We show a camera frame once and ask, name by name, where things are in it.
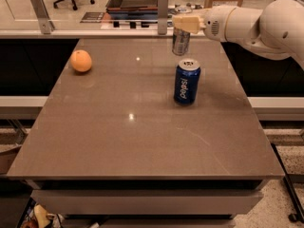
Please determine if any silver redbull can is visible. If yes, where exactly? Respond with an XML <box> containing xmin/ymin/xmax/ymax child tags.
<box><xmin>171</xmin><ymin>5</ymin><xmax>193</xmax><ymax>56</ymax></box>

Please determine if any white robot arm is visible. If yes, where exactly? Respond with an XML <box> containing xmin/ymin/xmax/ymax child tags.
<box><xmin>172</xmin><ymin>0</ymin><xmax>304</xmax><ymax>68</ymax></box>

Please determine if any left metal glass bracket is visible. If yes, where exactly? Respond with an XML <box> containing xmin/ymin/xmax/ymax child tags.
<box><xmin>30</xmin><ymin>0</ymin><xmax>54</xmax><ymax>34</ymax></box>

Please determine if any orange fruit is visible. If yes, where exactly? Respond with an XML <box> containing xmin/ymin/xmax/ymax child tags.
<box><xmin>69</xmin><ymin>49</ymin><xmax>92</xmax><ymax>72</ymax></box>

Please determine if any middle metal glass bracket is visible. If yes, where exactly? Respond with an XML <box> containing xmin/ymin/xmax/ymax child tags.
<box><xmin>158</xmin><ymin>0</ymin><xmax>168</xmax><ymax>35</ymax></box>

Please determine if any metal glass bracket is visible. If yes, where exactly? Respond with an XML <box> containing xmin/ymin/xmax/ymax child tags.
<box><xmin>30</xmin><ymin>0</ymin><xmax>54</xmax><ymax>34</ymax></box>
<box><xmin>158</xmin><ymin>0</ymin><xmax>168</xmax><ymax>35</ymax></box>

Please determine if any blue pepsi can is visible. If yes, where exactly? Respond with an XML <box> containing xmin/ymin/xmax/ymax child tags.
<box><xmin>174</xmin><ymin>58</ymin><xmax>200</xmax><ymax>105</ymax></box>

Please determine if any grey table drawer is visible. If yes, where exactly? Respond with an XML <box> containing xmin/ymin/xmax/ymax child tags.
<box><xmin>31</xmin><ymin>190</ymin><xmax>262</xmax><ymax>215</ymax></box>

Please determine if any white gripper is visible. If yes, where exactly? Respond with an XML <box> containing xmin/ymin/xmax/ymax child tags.
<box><xmin>172</xmin><ymin>6</ymin><xmax>237</xmax><ymax>42</ymax></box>

